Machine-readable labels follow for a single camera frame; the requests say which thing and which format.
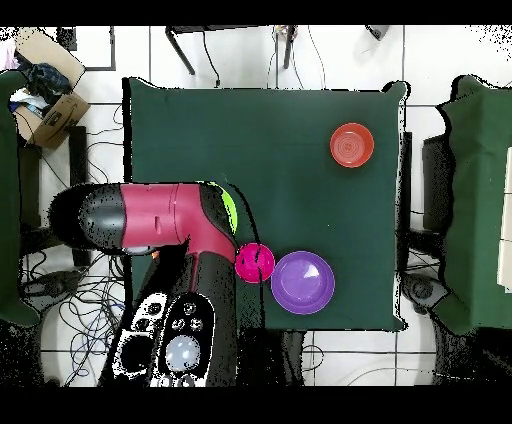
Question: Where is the green bowl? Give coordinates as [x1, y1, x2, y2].
[207, 180, 240, 235]

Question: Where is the pink bowl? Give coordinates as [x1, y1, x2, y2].
[234, 242, 276, 285]

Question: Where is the purple bowl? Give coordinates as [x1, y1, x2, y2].
[270, 250, 336, 316]

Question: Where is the dark green table cloth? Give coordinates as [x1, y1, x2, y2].
[127, 77, 407, 331]

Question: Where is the small orange bowl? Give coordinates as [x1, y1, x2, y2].
[329, 122, 376, 169]

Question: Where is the black chair base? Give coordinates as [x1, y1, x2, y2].
[401, 271, 449, 315]
[23, 269, 83, 307]

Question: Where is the black bench stand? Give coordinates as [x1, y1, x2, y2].
[17, 125, 92, 267]

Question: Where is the green covered table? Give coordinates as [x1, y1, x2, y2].
[433, 75, 512, 335]
[0, 69, 41, 327]

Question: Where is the person's foot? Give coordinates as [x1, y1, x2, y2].
[365, 24, 392, 42]

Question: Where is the cardboard box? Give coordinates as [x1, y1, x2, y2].
[13, 27, 91, 151]

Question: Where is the black metal table frame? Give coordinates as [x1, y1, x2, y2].
[164, 24, 299, 76]

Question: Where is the tangle of black cables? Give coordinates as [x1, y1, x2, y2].
[19, 103, 129, 387]

